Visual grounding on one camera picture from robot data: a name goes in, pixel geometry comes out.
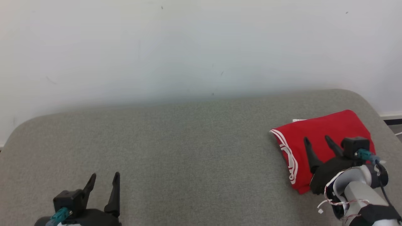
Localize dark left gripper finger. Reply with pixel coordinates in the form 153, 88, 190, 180
82, 173, 97, 202
104, 172, 121, 218

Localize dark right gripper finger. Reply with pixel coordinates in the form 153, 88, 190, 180
303, 137, 324, 174
324, 135, 345, 158

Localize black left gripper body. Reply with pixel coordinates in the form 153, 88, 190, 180
35, 201, 122, 226

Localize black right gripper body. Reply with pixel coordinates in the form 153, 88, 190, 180
309, 156, 358, 195

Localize red basketball jersey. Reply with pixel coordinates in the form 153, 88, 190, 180
269, 110, 376, 194

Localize thin red white wires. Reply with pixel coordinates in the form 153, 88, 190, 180
317, 169, 371, 219

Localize teal right camera connector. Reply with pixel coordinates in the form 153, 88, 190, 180
356, 149, 380, 164

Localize teal camera connector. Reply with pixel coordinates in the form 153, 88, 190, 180
46, 207, 71, 226
356, 149, 380, 164

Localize teal left camera connector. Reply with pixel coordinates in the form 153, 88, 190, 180
46, 207, 71, 226

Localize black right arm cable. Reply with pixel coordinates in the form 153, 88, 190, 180
375, 162, 402, 217

